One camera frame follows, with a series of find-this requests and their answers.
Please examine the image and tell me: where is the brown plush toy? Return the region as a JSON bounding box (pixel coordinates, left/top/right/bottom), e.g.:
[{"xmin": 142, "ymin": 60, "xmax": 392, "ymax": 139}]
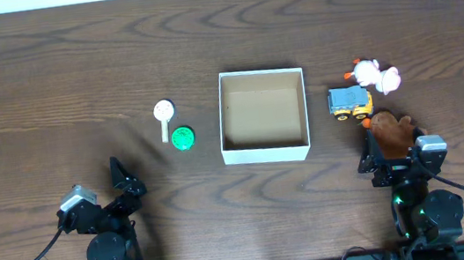
[{"xmin": 361, "ymin": 111, "xmax": 428, "ymax": 160}]

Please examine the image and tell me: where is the grey yellow toy truck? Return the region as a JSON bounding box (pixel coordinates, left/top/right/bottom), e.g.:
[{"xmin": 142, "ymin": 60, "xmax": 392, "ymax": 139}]
[{"xmin": 328, "ymin": 85, "xmax": 374, "ymax": 121}]

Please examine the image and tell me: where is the pig face wooden rattle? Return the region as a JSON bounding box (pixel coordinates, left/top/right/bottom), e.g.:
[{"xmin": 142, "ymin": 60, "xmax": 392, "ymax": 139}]
[{"xmin": 153, "ymin": 99, "xmax": 175, "ymax": 144}]

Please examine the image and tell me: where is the pink white plush toy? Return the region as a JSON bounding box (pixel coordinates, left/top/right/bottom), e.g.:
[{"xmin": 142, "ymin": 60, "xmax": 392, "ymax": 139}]
[{"xmin": 344, "ymin": 58, "xmax": 401, "ymax": 95}]

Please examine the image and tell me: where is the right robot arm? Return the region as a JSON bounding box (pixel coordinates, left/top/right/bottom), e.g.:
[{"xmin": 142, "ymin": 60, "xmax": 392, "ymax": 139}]
[{"xmin": 357, "ymin": 129, "xmax": 464, "ymax": 260}]

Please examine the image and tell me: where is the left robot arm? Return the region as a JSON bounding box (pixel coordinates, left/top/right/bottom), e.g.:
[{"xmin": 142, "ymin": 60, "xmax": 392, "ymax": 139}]
[{"xmin": 57, "ymin": 156, "xmax": 146, "ymax": 260}]

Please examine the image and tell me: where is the green round toy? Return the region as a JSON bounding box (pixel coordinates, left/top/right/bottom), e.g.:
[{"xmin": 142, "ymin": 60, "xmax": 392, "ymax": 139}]
[{"xmin": 171, "ymin": 126, "xmax": 195, "ymax": 152}]

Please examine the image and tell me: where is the white cardboard box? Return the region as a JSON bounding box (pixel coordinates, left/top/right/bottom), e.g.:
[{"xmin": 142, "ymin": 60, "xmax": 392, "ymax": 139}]
[{"xmin": 218, "ymin": 68, "xmax": 311, "ymax": 165}]

